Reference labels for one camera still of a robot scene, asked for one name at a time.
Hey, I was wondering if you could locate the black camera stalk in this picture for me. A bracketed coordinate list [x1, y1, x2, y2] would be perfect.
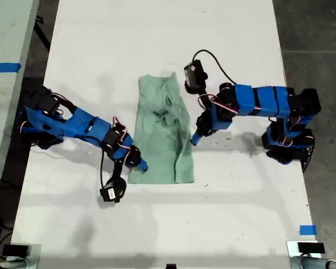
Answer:
[110, 161, 121, 183]
[197, 89, 213, 113]

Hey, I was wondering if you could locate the black stand strut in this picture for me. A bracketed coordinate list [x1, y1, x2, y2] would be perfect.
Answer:
[33, 15, 52, 53]

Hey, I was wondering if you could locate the long blue tape strip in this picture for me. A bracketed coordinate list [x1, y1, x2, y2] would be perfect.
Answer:
[0, 63, 22, 73]

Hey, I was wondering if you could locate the black camera cable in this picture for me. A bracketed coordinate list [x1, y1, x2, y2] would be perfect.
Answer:
[192, 49, 237, 85]
[99, 150, 106, 194]

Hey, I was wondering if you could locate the shiny metal bracket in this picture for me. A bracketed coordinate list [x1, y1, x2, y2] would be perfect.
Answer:
[8, 243, 43, 269]
[286, 240, 327, 269]

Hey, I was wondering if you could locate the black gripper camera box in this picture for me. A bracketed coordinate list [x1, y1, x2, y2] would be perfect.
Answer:
[99, 179, 128, 204]
[184, 60, 208, 95]

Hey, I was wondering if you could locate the grey metal tube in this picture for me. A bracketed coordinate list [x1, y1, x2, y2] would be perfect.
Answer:
[292, 256, 336, 269]
[0, 257, 31, 269]

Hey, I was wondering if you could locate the blue tape square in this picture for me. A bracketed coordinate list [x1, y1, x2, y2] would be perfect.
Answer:
[299, 225, 318, 236]

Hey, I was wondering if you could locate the pale side table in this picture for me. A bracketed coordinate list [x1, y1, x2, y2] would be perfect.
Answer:
[0, 0, 40, 218]

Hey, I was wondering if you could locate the pale green t-shirt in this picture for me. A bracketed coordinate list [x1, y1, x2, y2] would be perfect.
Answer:
[127, 71, 196, 185]

